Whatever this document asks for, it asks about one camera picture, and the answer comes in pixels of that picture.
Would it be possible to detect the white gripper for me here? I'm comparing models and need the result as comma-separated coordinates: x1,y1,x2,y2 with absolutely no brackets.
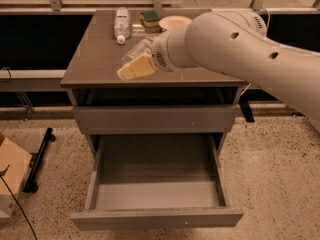
117,25,196,80

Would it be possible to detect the clear plastic water bottle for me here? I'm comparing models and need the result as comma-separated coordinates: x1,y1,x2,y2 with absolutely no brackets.
122,36,157,65

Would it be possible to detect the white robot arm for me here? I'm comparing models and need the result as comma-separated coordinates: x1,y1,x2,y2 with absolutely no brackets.
117,11,320,121

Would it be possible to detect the white labelled plastic bottle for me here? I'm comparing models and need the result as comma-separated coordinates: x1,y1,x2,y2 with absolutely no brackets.
114,7,131,45

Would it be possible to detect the closed grey top drawer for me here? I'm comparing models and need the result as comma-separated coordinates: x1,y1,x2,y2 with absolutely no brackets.
73,106,236,135

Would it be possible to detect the grey drawer cabinet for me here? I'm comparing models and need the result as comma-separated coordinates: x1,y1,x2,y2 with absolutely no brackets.
59,8,251,232

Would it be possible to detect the open grey middle drawer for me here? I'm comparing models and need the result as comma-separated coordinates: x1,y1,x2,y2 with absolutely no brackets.
71,134,243,231

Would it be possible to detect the green yellow sponge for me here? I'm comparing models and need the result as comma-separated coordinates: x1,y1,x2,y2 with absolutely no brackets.
139,10,161,33

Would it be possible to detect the white ceramic bowl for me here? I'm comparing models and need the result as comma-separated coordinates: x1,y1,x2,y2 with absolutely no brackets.
159,16,192,30

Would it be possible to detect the black table leg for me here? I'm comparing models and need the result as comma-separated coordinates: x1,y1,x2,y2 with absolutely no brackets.
239,94,255,123

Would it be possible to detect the white power cable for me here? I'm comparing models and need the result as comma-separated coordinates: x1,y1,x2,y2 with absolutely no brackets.
239,6,272,97

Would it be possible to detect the black cable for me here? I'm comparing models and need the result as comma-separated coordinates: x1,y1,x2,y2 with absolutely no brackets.
0,165,39,240

